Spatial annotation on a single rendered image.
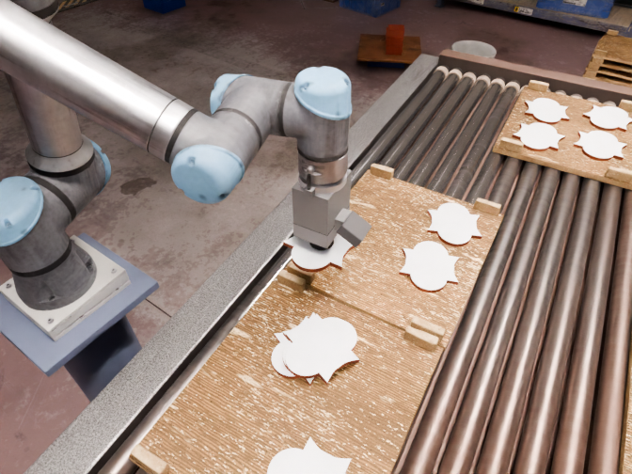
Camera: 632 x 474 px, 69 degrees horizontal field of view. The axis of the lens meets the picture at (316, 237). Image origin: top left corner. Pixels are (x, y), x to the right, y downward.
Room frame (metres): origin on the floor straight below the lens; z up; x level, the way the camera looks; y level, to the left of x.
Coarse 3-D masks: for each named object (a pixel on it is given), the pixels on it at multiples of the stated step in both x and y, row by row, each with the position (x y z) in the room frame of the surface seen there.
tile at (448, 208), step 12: (444, 204) 0.82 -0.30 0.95; (456, 204) 0.82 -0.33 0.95; (432, 216) 0.78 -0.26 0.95; (444, 216) 0.78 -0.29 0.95; (456, 216) 0.78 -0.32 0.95; (468, 216) 0.78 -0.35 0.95; (432, 228) 0.74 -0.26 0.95; (444, 228) 0.74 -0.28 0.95; (456, 228) 0.74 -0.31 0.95; (468, 228) 0.74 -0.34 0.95; (444, 240) 0.71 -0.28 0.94; (456, 240) 0.70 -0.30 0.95; (468, 240) 0.71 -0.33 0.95
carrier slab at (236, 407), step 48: (288, 288) 0.58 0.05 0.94; (240, 336) 0.47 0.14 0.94; (384, 336) 0.47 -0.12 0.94; (192, 384) 0.38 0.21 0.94; (240, 384) 0.38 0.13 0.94; (288, 384) 0.38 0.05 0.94; (336, 384) 0.38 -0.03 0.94; (384, 384) 0.38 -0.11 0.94; (192, 432) 0.30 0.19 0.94; (240, 432) 0.30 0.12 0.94; (288, 432) 0.30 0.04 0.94; (336, 432) 0.30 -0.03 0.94; (384, 432) 0.30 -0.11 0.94
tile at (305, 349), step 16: (320, 320) 0.48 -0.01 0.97; (336, 320) 0.48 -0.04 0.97; (288, 336) 0.45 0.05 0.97; (304, 336) 0.45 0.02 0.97; (320, 336) 0.45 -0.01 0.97; (336, 336) 0.45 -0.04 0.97; (352, 336) 0.45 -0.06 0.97; (288, 352) 0.42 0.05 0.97; (304, 352) 0.42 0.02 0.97; (320, 352) 0.42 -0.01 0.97; (336, 352) 0.42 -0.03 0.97; (352, 352) 0.42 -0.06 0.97; (288, 368) 0.39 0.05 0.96; (304, 368) 0.39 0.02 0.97; (320, 368) 0.39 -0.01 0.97; (336, 368) 0.39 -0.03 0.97
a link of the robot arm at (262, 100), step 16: (224, 80) 0.61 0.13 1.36; (240, 80) 0.60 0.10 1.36; (256, 80) 0.60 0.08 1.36; (272, 80) 0.60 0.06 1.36; (224, 96) 0.58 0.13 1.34; (240, 96) 0.56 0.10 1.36; (256, 96) 0.57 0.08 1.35; (272, 96) 0.57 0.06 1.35; (256, 112) 0.54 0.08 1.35; (272, 112) 0.56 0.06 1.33; (272, 128) 0.56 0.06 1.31
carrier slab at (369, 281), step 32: (352, 192) 0.88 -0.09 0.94; (384, 192) 0.88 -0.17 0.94; (416, 192) 0.88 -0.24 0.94; (384, 224) 0.77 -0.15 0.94; (416, 224) 0.77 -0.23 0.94; (480, 224) 0.77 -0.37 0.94; (352, 256) 0.67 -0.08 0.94; (384, 256) 0.67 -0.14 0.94; (480, 256) 0.67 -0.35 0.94; (320, 288) 0.58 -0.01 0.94; (352, 288) 0.58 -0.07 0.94; (384, 288) 0.58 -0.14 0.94; (416, 288) 0.58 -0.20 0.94; (448, 288) 0.58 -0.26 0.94; (384, 320) 0.51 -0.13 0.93; (448, 320) 0.50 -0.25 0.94
